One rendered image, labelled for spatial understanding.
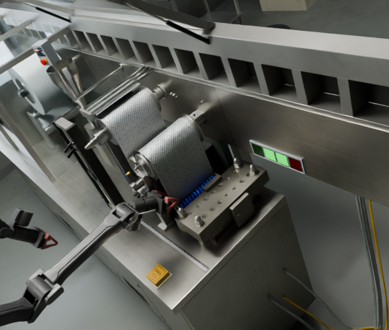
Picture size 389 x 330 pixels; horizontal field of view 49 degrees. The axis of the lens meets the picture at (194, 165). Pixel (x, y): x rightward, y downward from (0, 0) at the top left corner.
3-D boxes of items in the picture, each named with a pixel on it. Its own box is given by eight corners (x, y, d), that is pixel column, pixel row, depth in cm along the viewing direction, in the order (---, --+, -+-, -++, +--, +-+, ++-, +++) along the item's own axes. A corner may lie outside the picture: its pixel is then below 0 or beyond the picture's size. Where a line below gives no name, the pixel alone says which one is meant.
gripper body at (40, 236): (35, 226, 186) (20, 222, 181) (46, 234, 179) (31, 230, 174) (29, 240, 186) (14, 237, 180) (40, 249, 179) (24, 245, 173)
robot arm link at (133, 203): (134, 207, 161) (127, 198, 165) (131, 221, 165) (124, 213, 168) (150, 203, 165) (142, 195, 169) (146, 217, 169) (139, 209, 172)
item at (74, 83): (100, 164, 250) (48, 80, 216) (119, 149, 255) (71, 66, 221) (112, 171, 240) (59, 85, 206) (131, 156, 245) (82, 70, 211)
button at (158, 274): (147, 278, 173) (145, 275, 172) (160, 266, 176) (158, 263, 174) (157, 287, 168) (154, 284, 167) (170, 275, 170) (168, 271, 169)
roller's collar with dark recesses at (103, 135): (96, 143, 186) (89, 132, 182) (107, 135, 188) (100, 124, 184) (103, 148, 181) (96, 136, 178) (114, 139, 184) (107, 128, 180)
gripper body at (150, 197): (164, 214, 170) (149, 218, 165) (150, 205, 177) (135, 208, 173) (166, 199, 168) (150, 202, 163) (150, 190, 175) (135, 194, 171)
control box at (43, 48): (40, 68, 190) (28, 48, 184) (51, 59, 194) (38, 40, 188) (50, 67, 186) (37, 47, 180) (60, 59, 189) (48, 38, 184)
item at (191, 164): (175, 209, 180) (158, 177, 169) (214, 174, 189) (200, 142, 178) (176, 209, 180) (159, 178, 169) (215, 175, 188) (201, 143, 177)
